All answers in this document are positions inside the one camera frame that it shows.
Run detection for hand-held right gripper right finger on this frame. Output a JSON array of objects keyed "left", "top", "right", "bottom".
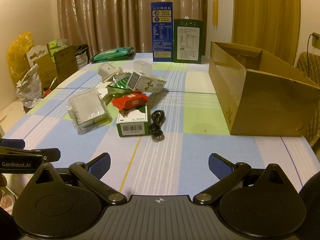
[{"left": 193, "top": 152, "right": 288, "bottom": 205}]

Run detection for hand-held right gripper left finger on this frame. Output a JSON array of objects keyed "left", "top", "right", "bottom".
[{"left": 30, "top": 152, "right": 127, "bottom": 205}]

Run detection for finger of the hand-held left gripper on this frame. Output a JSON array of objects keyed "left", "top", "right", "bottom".
[
  {"left": 0, "top": 138, "right": 25, "bottom": 148},
  {"left": 0, "top": 146, "right": 61, "bottom": 162}
]

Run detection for green white medicine box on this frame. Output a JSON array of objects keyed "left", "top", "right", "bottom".
[{"left": 116, "top": 105, "right": 148, "bottom": 137}]

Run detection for clear bag with white pad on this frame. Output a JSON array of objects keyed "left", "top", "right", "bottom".
[{"left": 67, "top": 87, "right": 110, "bottom": 131}]

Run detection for red packet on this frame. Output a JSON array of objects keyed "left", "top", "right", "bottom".
[{"left": 111, "top": 92, "right": 148, "bottom": 110}]

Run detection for large brown cardboard box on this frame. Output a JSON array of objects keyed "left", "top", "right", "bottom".
[{"left": 208, "top": 41, "right": 320, "bottom": 137}]

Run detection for silver green foil packet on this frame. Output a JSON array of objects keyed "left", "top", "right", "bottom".
[{"left": 107, "top": 76, "right": 133, "bottom": 94}]

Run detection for white square case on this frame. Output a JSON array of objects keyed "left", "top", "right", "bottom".
[{"left": 98, "top": 63, "right": 117, "bottom": 82}]

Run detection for white box with plant print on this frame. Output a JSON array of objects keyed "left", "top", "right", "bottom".
[{"left": 128, "top": 71, "right": 167, "bottom": 93}]

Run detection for clear plastic box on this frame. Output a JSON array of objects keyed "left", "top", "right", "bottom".
[{"left": 133, "top": 60, "right": 153, "bottom": 77}]

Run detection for plaid cloth covered desktop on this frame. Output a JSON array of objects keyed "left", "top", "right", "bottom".
[{"left": 0, "top": 52, "right": 320, "bottom": 205}]

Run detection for small brown cardboard box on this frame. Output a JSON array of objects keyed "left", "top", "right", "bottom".
[
  {"left": 33, "top": 55, "right": 58, "bottom": 88},
  {"left": 54, "top": 45, "right": 78, "bottom": 84}
]

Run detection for yellow plastic bag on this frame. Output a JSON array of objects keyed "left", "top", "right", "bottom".
[{"left": 7, "top": 31, "right": 34, "bottom": 78}]

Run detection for white cutout card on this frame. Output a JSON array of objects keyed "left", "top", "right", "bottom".
[{"left": 26, "top": 44, "right": 50, "bottom": 62}]

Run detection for dark shopping bag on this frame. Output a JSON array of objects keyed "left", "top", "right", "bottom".
[{"left": 75, "top": 44, "right": 88, "bottom": 70}]

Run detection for green tissue packs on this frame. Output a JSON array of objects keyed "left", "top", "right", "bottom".
[{"left": 48, "top": 39, "right": 69, "bottom": 57}]

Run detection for green wet wipes pack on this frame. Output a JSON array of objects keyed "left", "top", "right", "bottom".
[{"left": 89, "top": 47, "right": 135, "bottom": 63}]

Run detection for dark green carton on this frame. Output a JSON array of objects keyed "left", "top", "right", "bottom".
[{"left": 173, "top": 19, "right": 203, "bottom": 64}]

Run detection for quilted chair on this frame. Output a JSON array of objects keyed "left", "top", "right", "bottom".
[{"left": 295, "top": 51, "right": 320, "bottom": 145}]

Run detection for tall blue carton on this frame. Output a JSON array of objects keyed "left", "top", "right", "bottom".
[{"left": 151, "top": 2, "right": 174, "bottom": 62}]

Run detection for brown curtain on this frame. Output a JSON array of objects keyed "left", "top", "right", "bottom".
[{"left": 56, "top": 0, "right": 208, "bottom": 55}]

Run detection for yellow curtain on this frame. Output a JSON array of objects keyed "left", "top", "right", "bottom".
[{"left": 234, "top": 0, "right": 300, "bottom": 53}]

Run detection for orange handled metal tool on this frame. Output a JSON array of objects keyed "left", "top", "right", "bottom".
[{"left": 44, "top": 77, "right": 57, "bottom": 98}]

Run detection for yellow wall hanging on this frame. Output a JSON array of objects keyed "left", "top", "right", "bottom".
[{"left": 212, "top": 0, "right": 219, "bottom": 29}]

